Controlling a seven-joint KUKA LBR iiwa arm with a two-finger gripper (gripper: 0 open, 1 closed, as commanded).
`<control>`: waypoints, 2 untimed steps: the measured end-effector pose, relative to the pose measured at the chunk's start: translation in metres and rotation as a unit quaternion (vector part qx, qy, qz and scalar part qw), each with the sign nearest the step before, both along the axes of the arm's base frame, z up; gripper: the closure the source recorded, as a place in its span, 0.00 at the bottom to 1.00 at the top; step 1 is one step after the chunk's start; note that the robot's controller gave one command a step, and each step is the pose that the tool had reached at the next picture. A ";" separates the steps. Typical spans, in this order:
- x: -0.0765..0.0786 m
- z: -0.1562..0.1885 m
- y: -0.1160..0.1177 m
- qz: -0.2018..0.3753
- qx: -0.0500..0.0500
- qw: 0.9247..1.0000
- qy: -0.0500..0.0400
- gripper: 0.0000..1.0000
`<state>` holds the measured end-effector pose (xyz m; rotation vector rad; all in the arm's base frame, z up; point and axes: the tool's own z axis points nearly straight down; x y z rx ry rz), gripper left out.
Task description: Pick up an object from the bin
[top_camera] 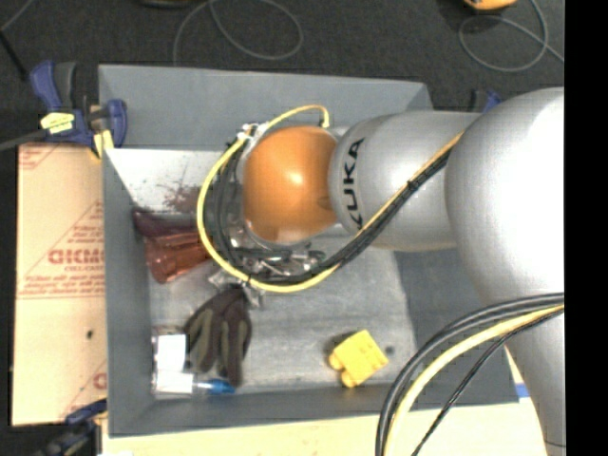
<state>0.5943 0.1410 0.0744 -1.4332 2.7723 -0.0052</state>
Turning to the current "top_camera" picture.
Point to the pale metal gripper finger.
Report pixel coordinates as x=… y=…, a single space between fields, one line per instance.
x=219 y=280
x=253 y=297

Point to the dark brown glove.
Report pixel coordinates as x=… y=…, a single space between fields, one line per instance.
x=223 y=335

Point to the red-brown flat block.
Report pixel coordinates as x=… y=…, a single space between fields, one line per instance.
x=173 y=259

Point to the grey metal bin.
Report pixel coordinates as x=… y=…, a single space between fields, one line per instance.
x=304 y=330

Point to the white box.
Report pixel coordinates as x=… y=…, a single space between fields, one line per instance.
x=171 y=351

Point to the clear tube with blue cap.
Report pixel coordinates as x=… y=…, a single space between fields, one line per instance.
x=190 y=384

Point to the yellow toy brick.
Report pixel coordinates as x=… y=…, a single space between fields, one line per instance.
x=358 y=358

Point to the brown cardboard board red print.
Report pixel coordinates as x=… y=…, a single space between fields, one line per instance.
x=52 y=235

